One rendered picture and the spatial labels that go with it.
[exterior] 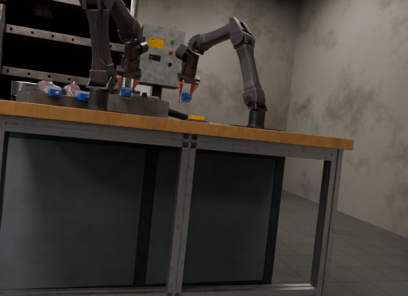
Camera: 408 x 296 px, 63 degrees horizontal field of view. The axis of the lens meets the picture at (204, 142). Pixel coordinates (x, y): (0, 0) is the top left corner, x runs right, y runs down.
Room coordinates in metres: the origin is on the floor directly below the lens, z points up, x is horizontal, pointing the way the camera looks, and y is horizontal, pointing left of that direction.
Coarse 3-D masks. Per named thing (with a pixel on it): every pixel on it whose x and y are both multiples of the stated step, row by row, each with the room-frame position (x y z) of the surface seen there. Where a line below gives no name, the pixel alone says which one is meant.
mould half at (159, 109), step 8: (112, 96) 1.42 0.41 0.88; (136, 96) 1.72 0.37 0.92; (152, 96) 1.78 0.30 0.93; (112, 104) 1.42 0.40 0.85; (120, 104) 1.43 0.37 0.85; (128, 104) 1.44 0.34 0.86; (136, 104) 1.45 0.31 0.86; (144, 104) 1.46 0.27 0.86; (152, 104) 1.47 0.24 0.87; (160, 104) 1.48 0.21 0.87; (168, 104) 1.49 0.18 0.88; (128, 112) 1.44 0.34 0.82; (136, 112) 1.45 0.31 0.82; (144, 112) 1.46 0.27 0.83; (152, 112) 1.47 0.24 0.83; (160, 112) 1.48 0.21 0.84
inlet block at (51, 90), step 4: (48, 88) 1.27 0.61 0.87; (52, 88) 1.27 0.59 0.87; (56, 88) 1.28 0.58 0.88; (60, 88) 1.29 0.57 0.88; (48, 92) 1.26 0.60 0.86; (52, 92) 1.24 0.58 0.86; (56, 92) 1.21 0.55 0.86; (60, 92) 1.20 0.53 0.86; (48, 96) 1.26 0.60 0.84; (52, 96) 1.24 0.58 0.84; (56, 96) 1.25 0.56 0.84; (60, 96) 1.25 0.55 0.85
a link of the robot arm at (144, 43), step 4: (140, 28) 1.34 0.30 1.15; (140, 32) 1.34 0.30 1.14; (120, 36) 1.34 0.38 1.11; (140, 36) 1.35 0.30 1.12; (144, 36) 1.43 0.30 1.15; (120, 40) 1.35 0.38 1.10; (124, 40) 1.35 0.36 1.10; (128, 40) 1.34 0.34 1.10; (132, 40) 1.34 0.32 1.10; (136, 40) 1.33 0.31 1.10; (140, 40) 1.35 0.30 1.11; (144, 40) 1.44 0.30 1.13; (144, 44) 1.42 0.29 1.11; (144, 48) 1.42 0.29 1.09; (148, 48) 1.45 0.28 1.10; (140, 52) 1.41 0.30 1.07; (144, 52) 1.44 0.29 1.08
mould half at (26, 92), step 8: (24, 88) 1.37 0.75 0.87; (32, 88) 1.36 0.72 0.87; (16, 96) 1.61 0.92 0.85; (24, 96) 1.35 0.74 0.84; (32, 96) 1.23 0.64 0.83; (40, 96) 1.24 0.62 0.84; (64, 96) 1.29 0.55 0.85; (72, 96) 1.31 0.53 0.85; (48, 104) 1.26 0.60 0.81; (56, 104) 1.28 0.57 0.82; (64, 104) 1.29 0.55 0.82; (72, 104) 1.31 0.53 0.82; (80, 104) 1.33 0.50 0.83; (88, 104) 1.34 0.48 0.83
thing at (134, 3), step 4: (128, 0) 2.80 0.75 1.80; (132, 0) 2.15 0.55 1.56; (136, 0) 2.16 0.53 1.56; (128, 4) 2.80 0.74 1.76; (132, 4) 2.15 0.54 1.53; (136, 4) 2.16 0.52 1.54; (128, 8) 2.80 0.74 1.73; (132, 8) 2.15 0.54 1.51; (136, 8) 2.16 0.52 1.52; (132, 12) 2.15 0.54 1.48; (136, 12) 2.17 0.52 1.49; (136, 16) 2.17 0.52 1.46; (124, 44) 2.80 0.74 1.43; (124, 48) 2.80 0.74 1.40; (120, 64) 2.81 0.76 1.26; (124, 80) 2.15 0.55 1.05; (128, 80) 2.16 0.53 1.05; (124, 84) 2.15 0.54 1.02; (128, 84) 2.16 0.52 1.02
